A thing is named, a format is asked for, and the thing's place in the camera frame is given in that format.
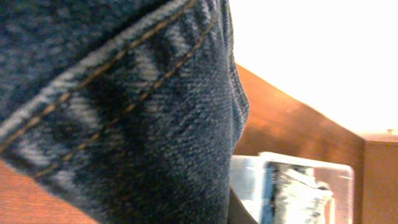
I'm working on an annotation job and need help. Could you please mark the clear plastic storage bin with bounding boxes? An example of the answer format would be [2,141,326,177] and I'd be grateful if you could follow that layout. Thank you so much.
[229,152,354,224]

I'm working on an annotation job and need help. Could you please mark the light blue jeans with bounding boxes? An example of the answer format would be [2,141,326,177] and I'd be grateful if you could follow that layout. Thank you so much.
[261,162,333,224]

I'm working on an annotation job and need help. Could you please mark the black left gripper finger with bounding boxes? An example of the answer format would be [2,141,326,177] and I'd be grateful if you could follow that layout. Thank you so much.
[228,188,258,224]

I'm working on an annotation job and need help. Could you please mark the dark blue jeans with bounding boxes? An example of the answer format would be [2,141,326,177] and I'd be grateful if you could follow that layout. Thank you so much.
[1,0,249,223]

